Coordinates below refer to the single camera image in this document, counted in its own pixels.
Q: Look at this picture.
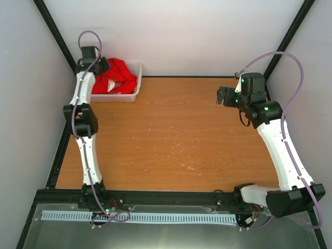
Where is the light blue cable duct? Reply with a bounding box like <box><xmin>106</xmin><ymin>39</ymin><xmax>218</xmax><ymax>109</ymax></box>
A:
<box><xmin>40</xmin><ymin>211</ymin><xmax>237</xmax><ymax>226</ymax></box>

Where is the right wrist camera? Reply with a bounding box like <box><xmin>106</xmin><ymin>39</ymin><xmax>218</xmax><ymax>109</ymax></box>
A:
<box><xmin>234</xmin><ymin>73</ymin><xmax>245</xmax><ymax>93</ymax></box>

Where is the white plastic basket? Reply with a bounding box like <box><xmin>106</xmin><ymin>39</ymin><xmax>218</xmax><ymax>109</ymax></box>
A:
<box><xmin>91</xmin><ymin>58</ymin><xmax>142</xmax><ymax>102</ymax></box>

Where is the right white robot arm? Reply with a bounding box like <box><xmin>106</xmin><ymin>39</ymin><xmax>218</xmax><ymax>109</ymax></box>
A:
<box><xmin>216</xmin><ymin>73</ymin><xmax>326</xmax><ymax>218</ymax></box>

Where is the red kungfu bear t-shirt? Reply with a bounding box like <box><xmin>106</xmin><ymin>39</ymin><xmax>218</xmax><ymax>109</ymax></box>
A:
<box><xmin>92</xmin><ymin>58</ymin><xmax>137</xmax><ymax>95</ymax></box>

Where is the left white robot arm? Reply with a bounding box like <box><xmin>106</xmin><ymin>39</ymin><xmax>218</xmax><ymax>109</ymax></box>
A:
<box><xmin>63</xmin><ymin>46</ymin><xmax>109</xmax><ymax>209</ymax></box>

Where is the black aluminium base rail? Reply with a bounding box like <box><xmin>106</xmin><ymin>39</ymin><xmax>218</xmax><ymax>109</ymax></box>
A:
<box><xmin>36</xmin><ymin>189</ymin><xmax>312</xmax><ymax>211</ymax></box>

